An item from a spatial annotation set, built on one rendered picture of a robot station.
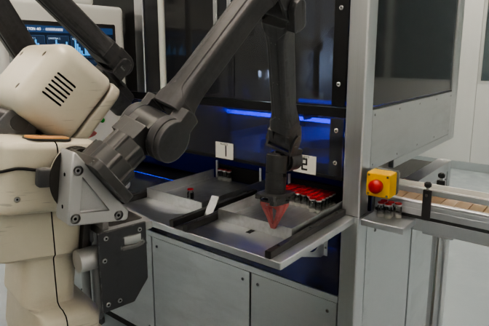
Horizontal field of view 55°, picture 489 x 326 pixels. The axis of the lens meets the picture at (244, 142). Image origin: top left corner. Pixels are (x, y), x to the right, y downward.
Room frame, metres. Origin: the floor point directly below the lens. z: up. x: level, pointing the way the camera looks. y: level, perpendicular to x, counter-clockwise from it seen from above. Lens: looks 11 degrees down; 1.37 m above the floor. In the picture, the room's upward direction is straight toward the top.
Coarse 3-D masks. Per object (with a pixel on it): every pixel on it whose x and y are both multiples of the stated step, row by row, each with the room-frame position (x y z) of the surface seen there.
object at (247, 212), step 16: (224, 208) 1.35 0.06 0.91; (240, 208) 1.41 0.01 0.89; (256, 208) 1.43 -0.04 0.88; (272, 208) 1.43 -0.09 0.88; (288, 208) 1.43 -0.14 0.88; (304, 208) 1.43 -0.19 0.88; (336, 208) 1.37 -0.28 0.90; (240, 224) 1.28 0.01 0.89; (256, 224) 1.24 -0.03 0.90; (288, 224) 1.29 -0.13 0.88; (304, 224) 1.22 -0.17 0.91
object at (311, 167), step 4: (304, 156) 1.46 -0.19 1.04; (308, 156) 1.46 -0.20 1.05; (312, 156) 1.45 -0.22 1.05; (316, 156) 1.44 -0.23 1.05; (304, 160) 1.46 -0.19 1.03; (308, 160) 1.45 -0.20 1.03; (312, 160) 1.45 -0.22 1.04; (316, 160) 1.44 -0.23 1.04; (308, 164) 1.45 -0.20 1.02; (312, 164) 1.44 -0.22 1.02; (300, 168) 1.47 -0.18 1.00; (304, 168) 1.46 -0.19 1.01; (308, 168) 1.45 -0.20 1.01; (312, 168) 1.44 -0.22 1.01; (304, 172) 1.46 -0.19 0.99; (308, 172) 1.45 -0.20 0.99; (312, 172) 1.44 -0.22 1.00
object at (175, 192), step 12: (180, 180) 1.67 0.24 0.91; (192, 180) 1.72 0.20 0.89; (204, 180) 1.76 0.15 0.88; (216, 180) 1.76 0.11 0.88; (264, 180) 1.65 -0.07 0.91; (156, 192) 1.52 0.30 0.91; (168, 192) 1.61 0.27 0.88; (180, 192) 1.61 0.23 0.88; (204, 192) 1.61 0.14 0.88; (216, 192) 1.61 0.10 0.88; (228, 192) 1.50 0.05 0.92; (240, 192) 1.54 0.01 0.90; (180, 204) 1.45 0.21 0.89; (192, 204) 1.42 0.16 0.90; (204, 204) 1.40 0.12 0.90
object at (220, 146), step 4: (216, 144) 1.70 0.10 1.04; (220, 144) 1.68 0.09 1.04; (224, 144) 1.67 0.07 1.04; (228, 144) 1.66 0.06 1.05; (232, 144) 1.65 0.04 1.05; (216, 148) 1.70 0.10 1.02; (220, 148) 1.68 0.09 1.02; (224, 148) 1.67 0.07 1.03; (228, 148) 1.66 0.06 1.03; (232, 148) 1.65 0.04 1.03; (216, 152) 1.70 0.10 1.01; (220, 152) 1.68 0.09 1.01; (224, 152) 1.67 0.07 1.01; (228, 152) 1.66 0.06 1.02; (232, 152) 1.65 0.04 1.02; (216, 156) 1.70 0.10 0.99; (220, 156) 1.68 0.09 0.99; (224, 156) 1.67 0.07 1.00; (228, 156) 1.66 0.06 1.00; (232, 156) 1.65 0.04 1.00
